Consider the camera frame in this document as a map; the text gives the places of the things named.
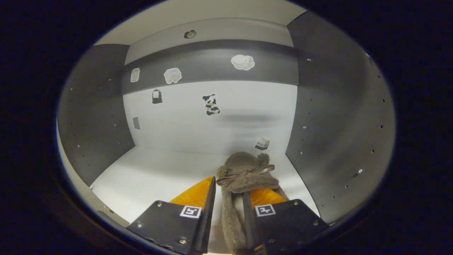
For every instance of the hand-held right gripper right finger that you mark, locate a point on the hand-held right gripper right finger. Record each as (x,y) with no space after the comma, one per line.
(249,219)

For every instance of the grey white shoe cabinet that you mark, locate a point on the grey white shoe cabinet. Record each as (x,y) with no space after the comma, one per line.
(336,106)

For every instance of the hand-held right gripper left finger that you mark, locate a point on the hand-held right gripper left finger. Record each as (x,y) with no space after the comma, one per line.
(208,212)

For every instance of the brown fuzzy shoe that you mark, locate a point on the brown fuzzy shoe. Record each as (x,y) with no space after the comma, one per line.
(244,170)

